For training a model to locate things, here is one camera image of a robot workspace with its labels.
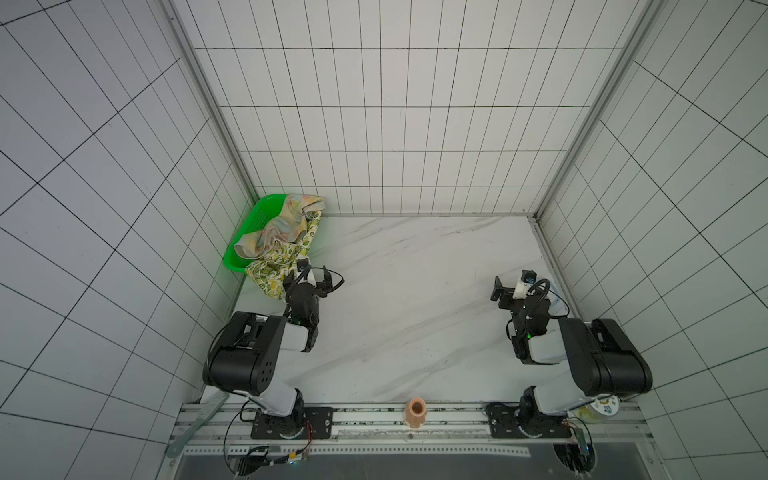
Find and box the green lemon print skirt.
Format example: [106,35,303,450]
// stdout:
[245,211,322,300]

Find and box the electronics board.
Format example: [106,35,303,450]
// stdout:
[230,446,307,477]
[553,418,597,478]

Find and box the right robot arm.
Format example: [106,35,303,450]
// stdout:
[485,270,653,439]

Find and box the green plastic basket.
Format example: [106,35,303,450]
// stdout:
[222,194,287,273]

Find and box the pastel floral skirt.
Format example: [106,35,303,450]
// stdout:
[235,194,326,260]

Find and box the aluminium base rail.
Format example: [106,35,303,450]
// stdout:
[167,403,652,458]

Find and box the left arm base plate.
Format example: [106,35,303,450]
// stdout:
[250,407,334,440]

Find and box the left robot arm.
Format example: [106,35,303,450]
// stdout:
[202,263,344,438]

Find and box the right electronics board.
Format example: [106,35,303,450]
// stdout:
[553,418,597,478]

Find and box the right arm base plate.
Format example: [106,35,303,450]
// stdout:
[484,402,572,440]

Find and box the left electronics board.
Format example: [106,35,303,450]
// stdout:
[230,446,307,477]

